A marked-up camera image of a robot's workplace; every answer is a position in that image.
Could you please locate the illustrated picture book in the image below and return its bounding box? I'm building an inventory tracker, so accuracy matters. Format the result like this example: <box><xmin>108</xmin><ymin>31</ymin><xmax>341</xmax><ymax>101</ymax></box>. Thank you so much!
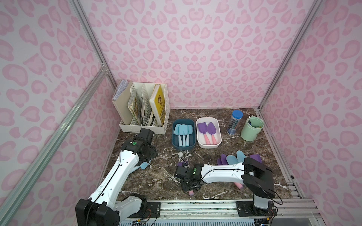
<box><xmin>128</xmin><ymin>90</ymin><xmax>142</xmax><ymax>125</ymax></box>

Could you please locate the aluminium front rail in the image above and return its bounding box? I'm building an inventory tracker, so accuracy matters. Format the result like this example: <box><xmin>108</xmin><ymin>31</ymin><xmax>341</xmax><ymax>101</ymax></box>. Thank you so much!
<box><xmin>118</xmin><ymin>199</ymin><xmax>324</xmax><ymax>226</ymax></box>

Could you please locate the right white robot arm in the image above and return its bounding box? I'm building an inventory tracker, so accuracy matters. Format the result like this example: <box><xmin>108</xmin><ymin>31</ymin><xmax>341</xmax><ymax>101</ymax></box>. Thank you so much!
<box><xmin>174</xmin><ymin>157</ymin><xmax>276</xmax><ymax>210</ymax></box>

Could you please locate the white file organizer rack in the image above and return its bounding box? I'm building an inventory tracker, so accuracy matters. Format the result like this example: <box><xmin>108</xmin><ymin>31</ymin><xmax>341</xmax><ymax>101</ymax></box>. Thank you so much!
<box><xmin>119</xmin><ymin>82</ymin><xmax>170</xmax><ymax>135</ymax></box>

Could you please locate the yellow book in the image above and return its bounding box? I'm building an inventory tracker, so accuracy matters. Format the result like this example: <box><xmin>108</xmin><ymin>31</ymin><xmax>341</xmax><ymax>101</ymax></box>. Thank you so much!
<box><xmin>149</xmin><ymin>84</ymin><xmax>166</xmax><ymax>126</ymax></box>

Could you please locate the purple square shovel pink handle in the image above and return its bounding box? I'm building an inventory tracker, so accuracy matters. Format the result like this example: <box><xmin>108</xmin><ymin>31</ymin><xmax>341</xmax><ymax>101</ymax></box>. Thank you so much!
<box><xmin>198</xmin><ymin>122</ymin><xmax>211</xmax><ymax>145</ymax></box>

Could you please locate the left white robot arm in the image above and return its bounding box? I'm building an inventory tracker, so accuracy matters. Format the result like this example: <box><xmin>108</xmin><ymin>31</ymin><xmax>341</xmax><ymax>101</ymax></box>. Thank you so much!
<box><xmin>75</xmin><ymin>128</ymin><xmax>157</xmax><ymax>226</ymax></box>

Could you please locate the beige folder with papers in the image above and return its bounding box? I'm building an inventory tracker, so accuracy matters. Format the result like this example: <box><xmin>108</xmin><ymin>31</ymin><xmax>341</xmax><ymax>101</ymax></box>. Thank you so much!
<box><xmin>112</xmin><ymin>80</ymin><xmax>133</xmax><ymax>125</ymax></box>

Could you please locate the white storage box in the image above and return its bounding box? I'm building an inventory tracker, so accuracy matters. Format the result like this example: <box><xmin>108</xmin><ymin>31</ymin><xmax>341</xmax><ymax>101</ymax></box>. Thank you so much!
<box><xmin>196</xmin><ymin>117</ymin><xmax>222</xmax><ymax>149</ymax></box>

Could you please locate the dark teal storage box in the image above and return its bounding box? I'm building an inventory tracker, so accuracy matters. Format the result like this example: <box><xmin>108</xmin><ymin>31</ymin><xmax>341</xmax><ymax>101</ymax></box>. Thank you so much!
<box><xmin>172</xmin><ymin>119</ymin><xmax>197</xmax><ymax>151</ymax></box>

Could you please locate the teal pointed shovel far right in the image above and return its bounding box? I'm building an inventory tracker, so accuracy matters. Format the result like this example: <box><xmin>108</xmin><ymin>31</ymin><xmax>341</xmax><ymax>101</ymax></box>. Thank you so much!
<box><xmin>236</xmin><ymin>150</ymin><xmax>246</xmax><ymax>163</ymax></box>

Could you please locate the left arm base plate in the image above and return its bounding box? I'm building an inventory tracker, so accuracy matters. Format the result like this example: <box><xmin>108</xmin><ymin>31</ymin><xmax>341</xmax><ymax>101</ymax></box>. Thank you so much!
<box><xmin>128</xmin><ymin>202</ymin><xmax>161</xmax><ymax>218</ymax></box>

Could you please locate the purple shovel far right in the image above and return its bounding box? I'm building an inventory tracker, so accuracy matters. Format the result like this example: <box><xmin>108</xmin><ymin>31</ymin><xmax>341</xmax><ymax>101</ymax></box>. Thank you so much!
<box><xmin>250</xmin><ymin>154</ymin><xmax>263</xmax><ymax>163</ymax></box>

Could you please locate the teal round shovel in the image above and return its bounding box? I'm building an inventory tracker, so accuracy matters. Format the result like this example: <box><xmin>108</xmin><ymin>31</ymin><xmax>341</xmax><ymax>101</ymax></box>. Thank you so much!
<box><xmin>174</xmin><ymin>123</ymin><xmax>183</xmax><ymax>147</ymax></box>
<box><xmin>179</xmin><ymin>124</ymin><xmax>188</xmax><ymax>147</ymax></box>

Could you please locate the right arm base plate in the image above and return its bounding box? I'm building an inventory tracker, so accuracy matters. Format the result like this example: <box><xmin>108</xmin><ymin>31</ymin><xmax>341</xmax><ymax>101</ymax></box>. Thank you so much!
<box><xmin>236</xmin><ymin>201</ymin><xmax>278</xmax><ymax>217</ymax></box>

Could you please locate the green cup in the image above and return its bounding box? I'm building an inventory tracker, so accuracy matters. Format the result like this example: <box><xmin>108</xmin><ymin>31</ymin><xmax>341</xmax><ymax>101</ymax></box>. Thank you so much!
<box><xmin>240</xmin><ymin>116</ymin><xmax>265</xmax><ymax>142</ymax></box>

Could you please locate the teal heart shovel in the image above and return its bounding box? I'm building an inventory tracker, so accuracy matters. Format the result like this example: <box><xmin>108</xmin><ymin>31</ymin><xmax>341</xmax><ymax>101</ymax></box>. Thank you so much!
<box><xmin>185</xmin><ymin>125</ymin><xmax>193</xmax><ymax>147</ymax></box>

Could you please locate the blue lid pen tube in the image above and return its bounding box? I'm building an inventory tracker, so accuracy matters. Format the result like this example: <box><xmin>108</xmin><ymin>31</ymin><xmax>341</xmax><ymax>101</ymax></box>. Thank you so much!
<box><xmin>227</xmin><ymin>110</ymin><xmax>243</xmax><ymax>135</ymax></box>

